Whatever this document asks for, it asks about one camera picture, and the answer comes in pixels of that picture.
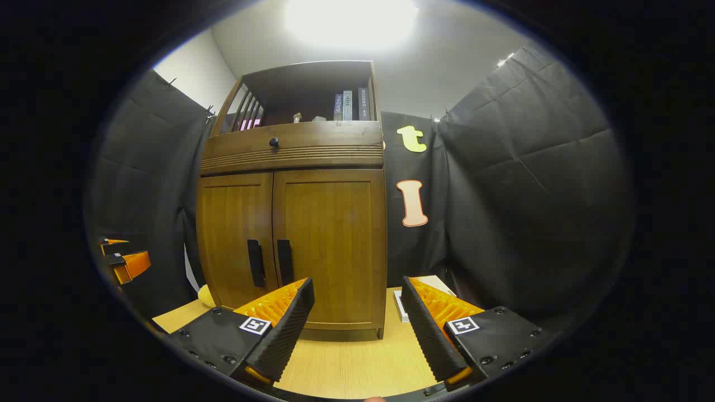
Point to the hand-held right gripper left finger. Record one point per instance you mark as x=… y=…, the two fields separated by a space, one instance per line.
x=290 y=324

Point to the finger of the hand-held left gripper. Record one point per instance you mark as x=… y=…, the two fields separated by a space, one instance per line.
x=131 y=267
x=111 y=245

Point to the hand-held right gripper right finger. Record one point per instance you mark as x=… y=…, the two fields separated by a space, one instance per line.
x=427 y=329

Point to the wooden shoe cabinet door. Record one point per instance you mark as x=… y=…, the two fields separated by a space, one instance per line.
x=229 y=234
x=329 y=234

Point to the wooden double-door shoe cabinet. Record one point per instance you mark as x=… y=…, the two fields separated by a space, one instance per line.
x=301 y=156

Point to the flat white box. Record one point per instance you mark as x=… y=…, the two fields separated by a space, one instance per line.
x=401 y=307

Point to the black backdrop cloth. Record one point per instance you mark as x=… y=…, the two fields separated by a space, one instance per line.
x=530 y=195

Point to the pale green book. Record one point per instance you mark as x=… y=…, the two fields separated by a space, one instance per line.
x=347 y=106

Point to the dark grey book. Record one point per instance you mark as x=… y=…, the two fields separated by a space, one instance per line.
x=363 y=104

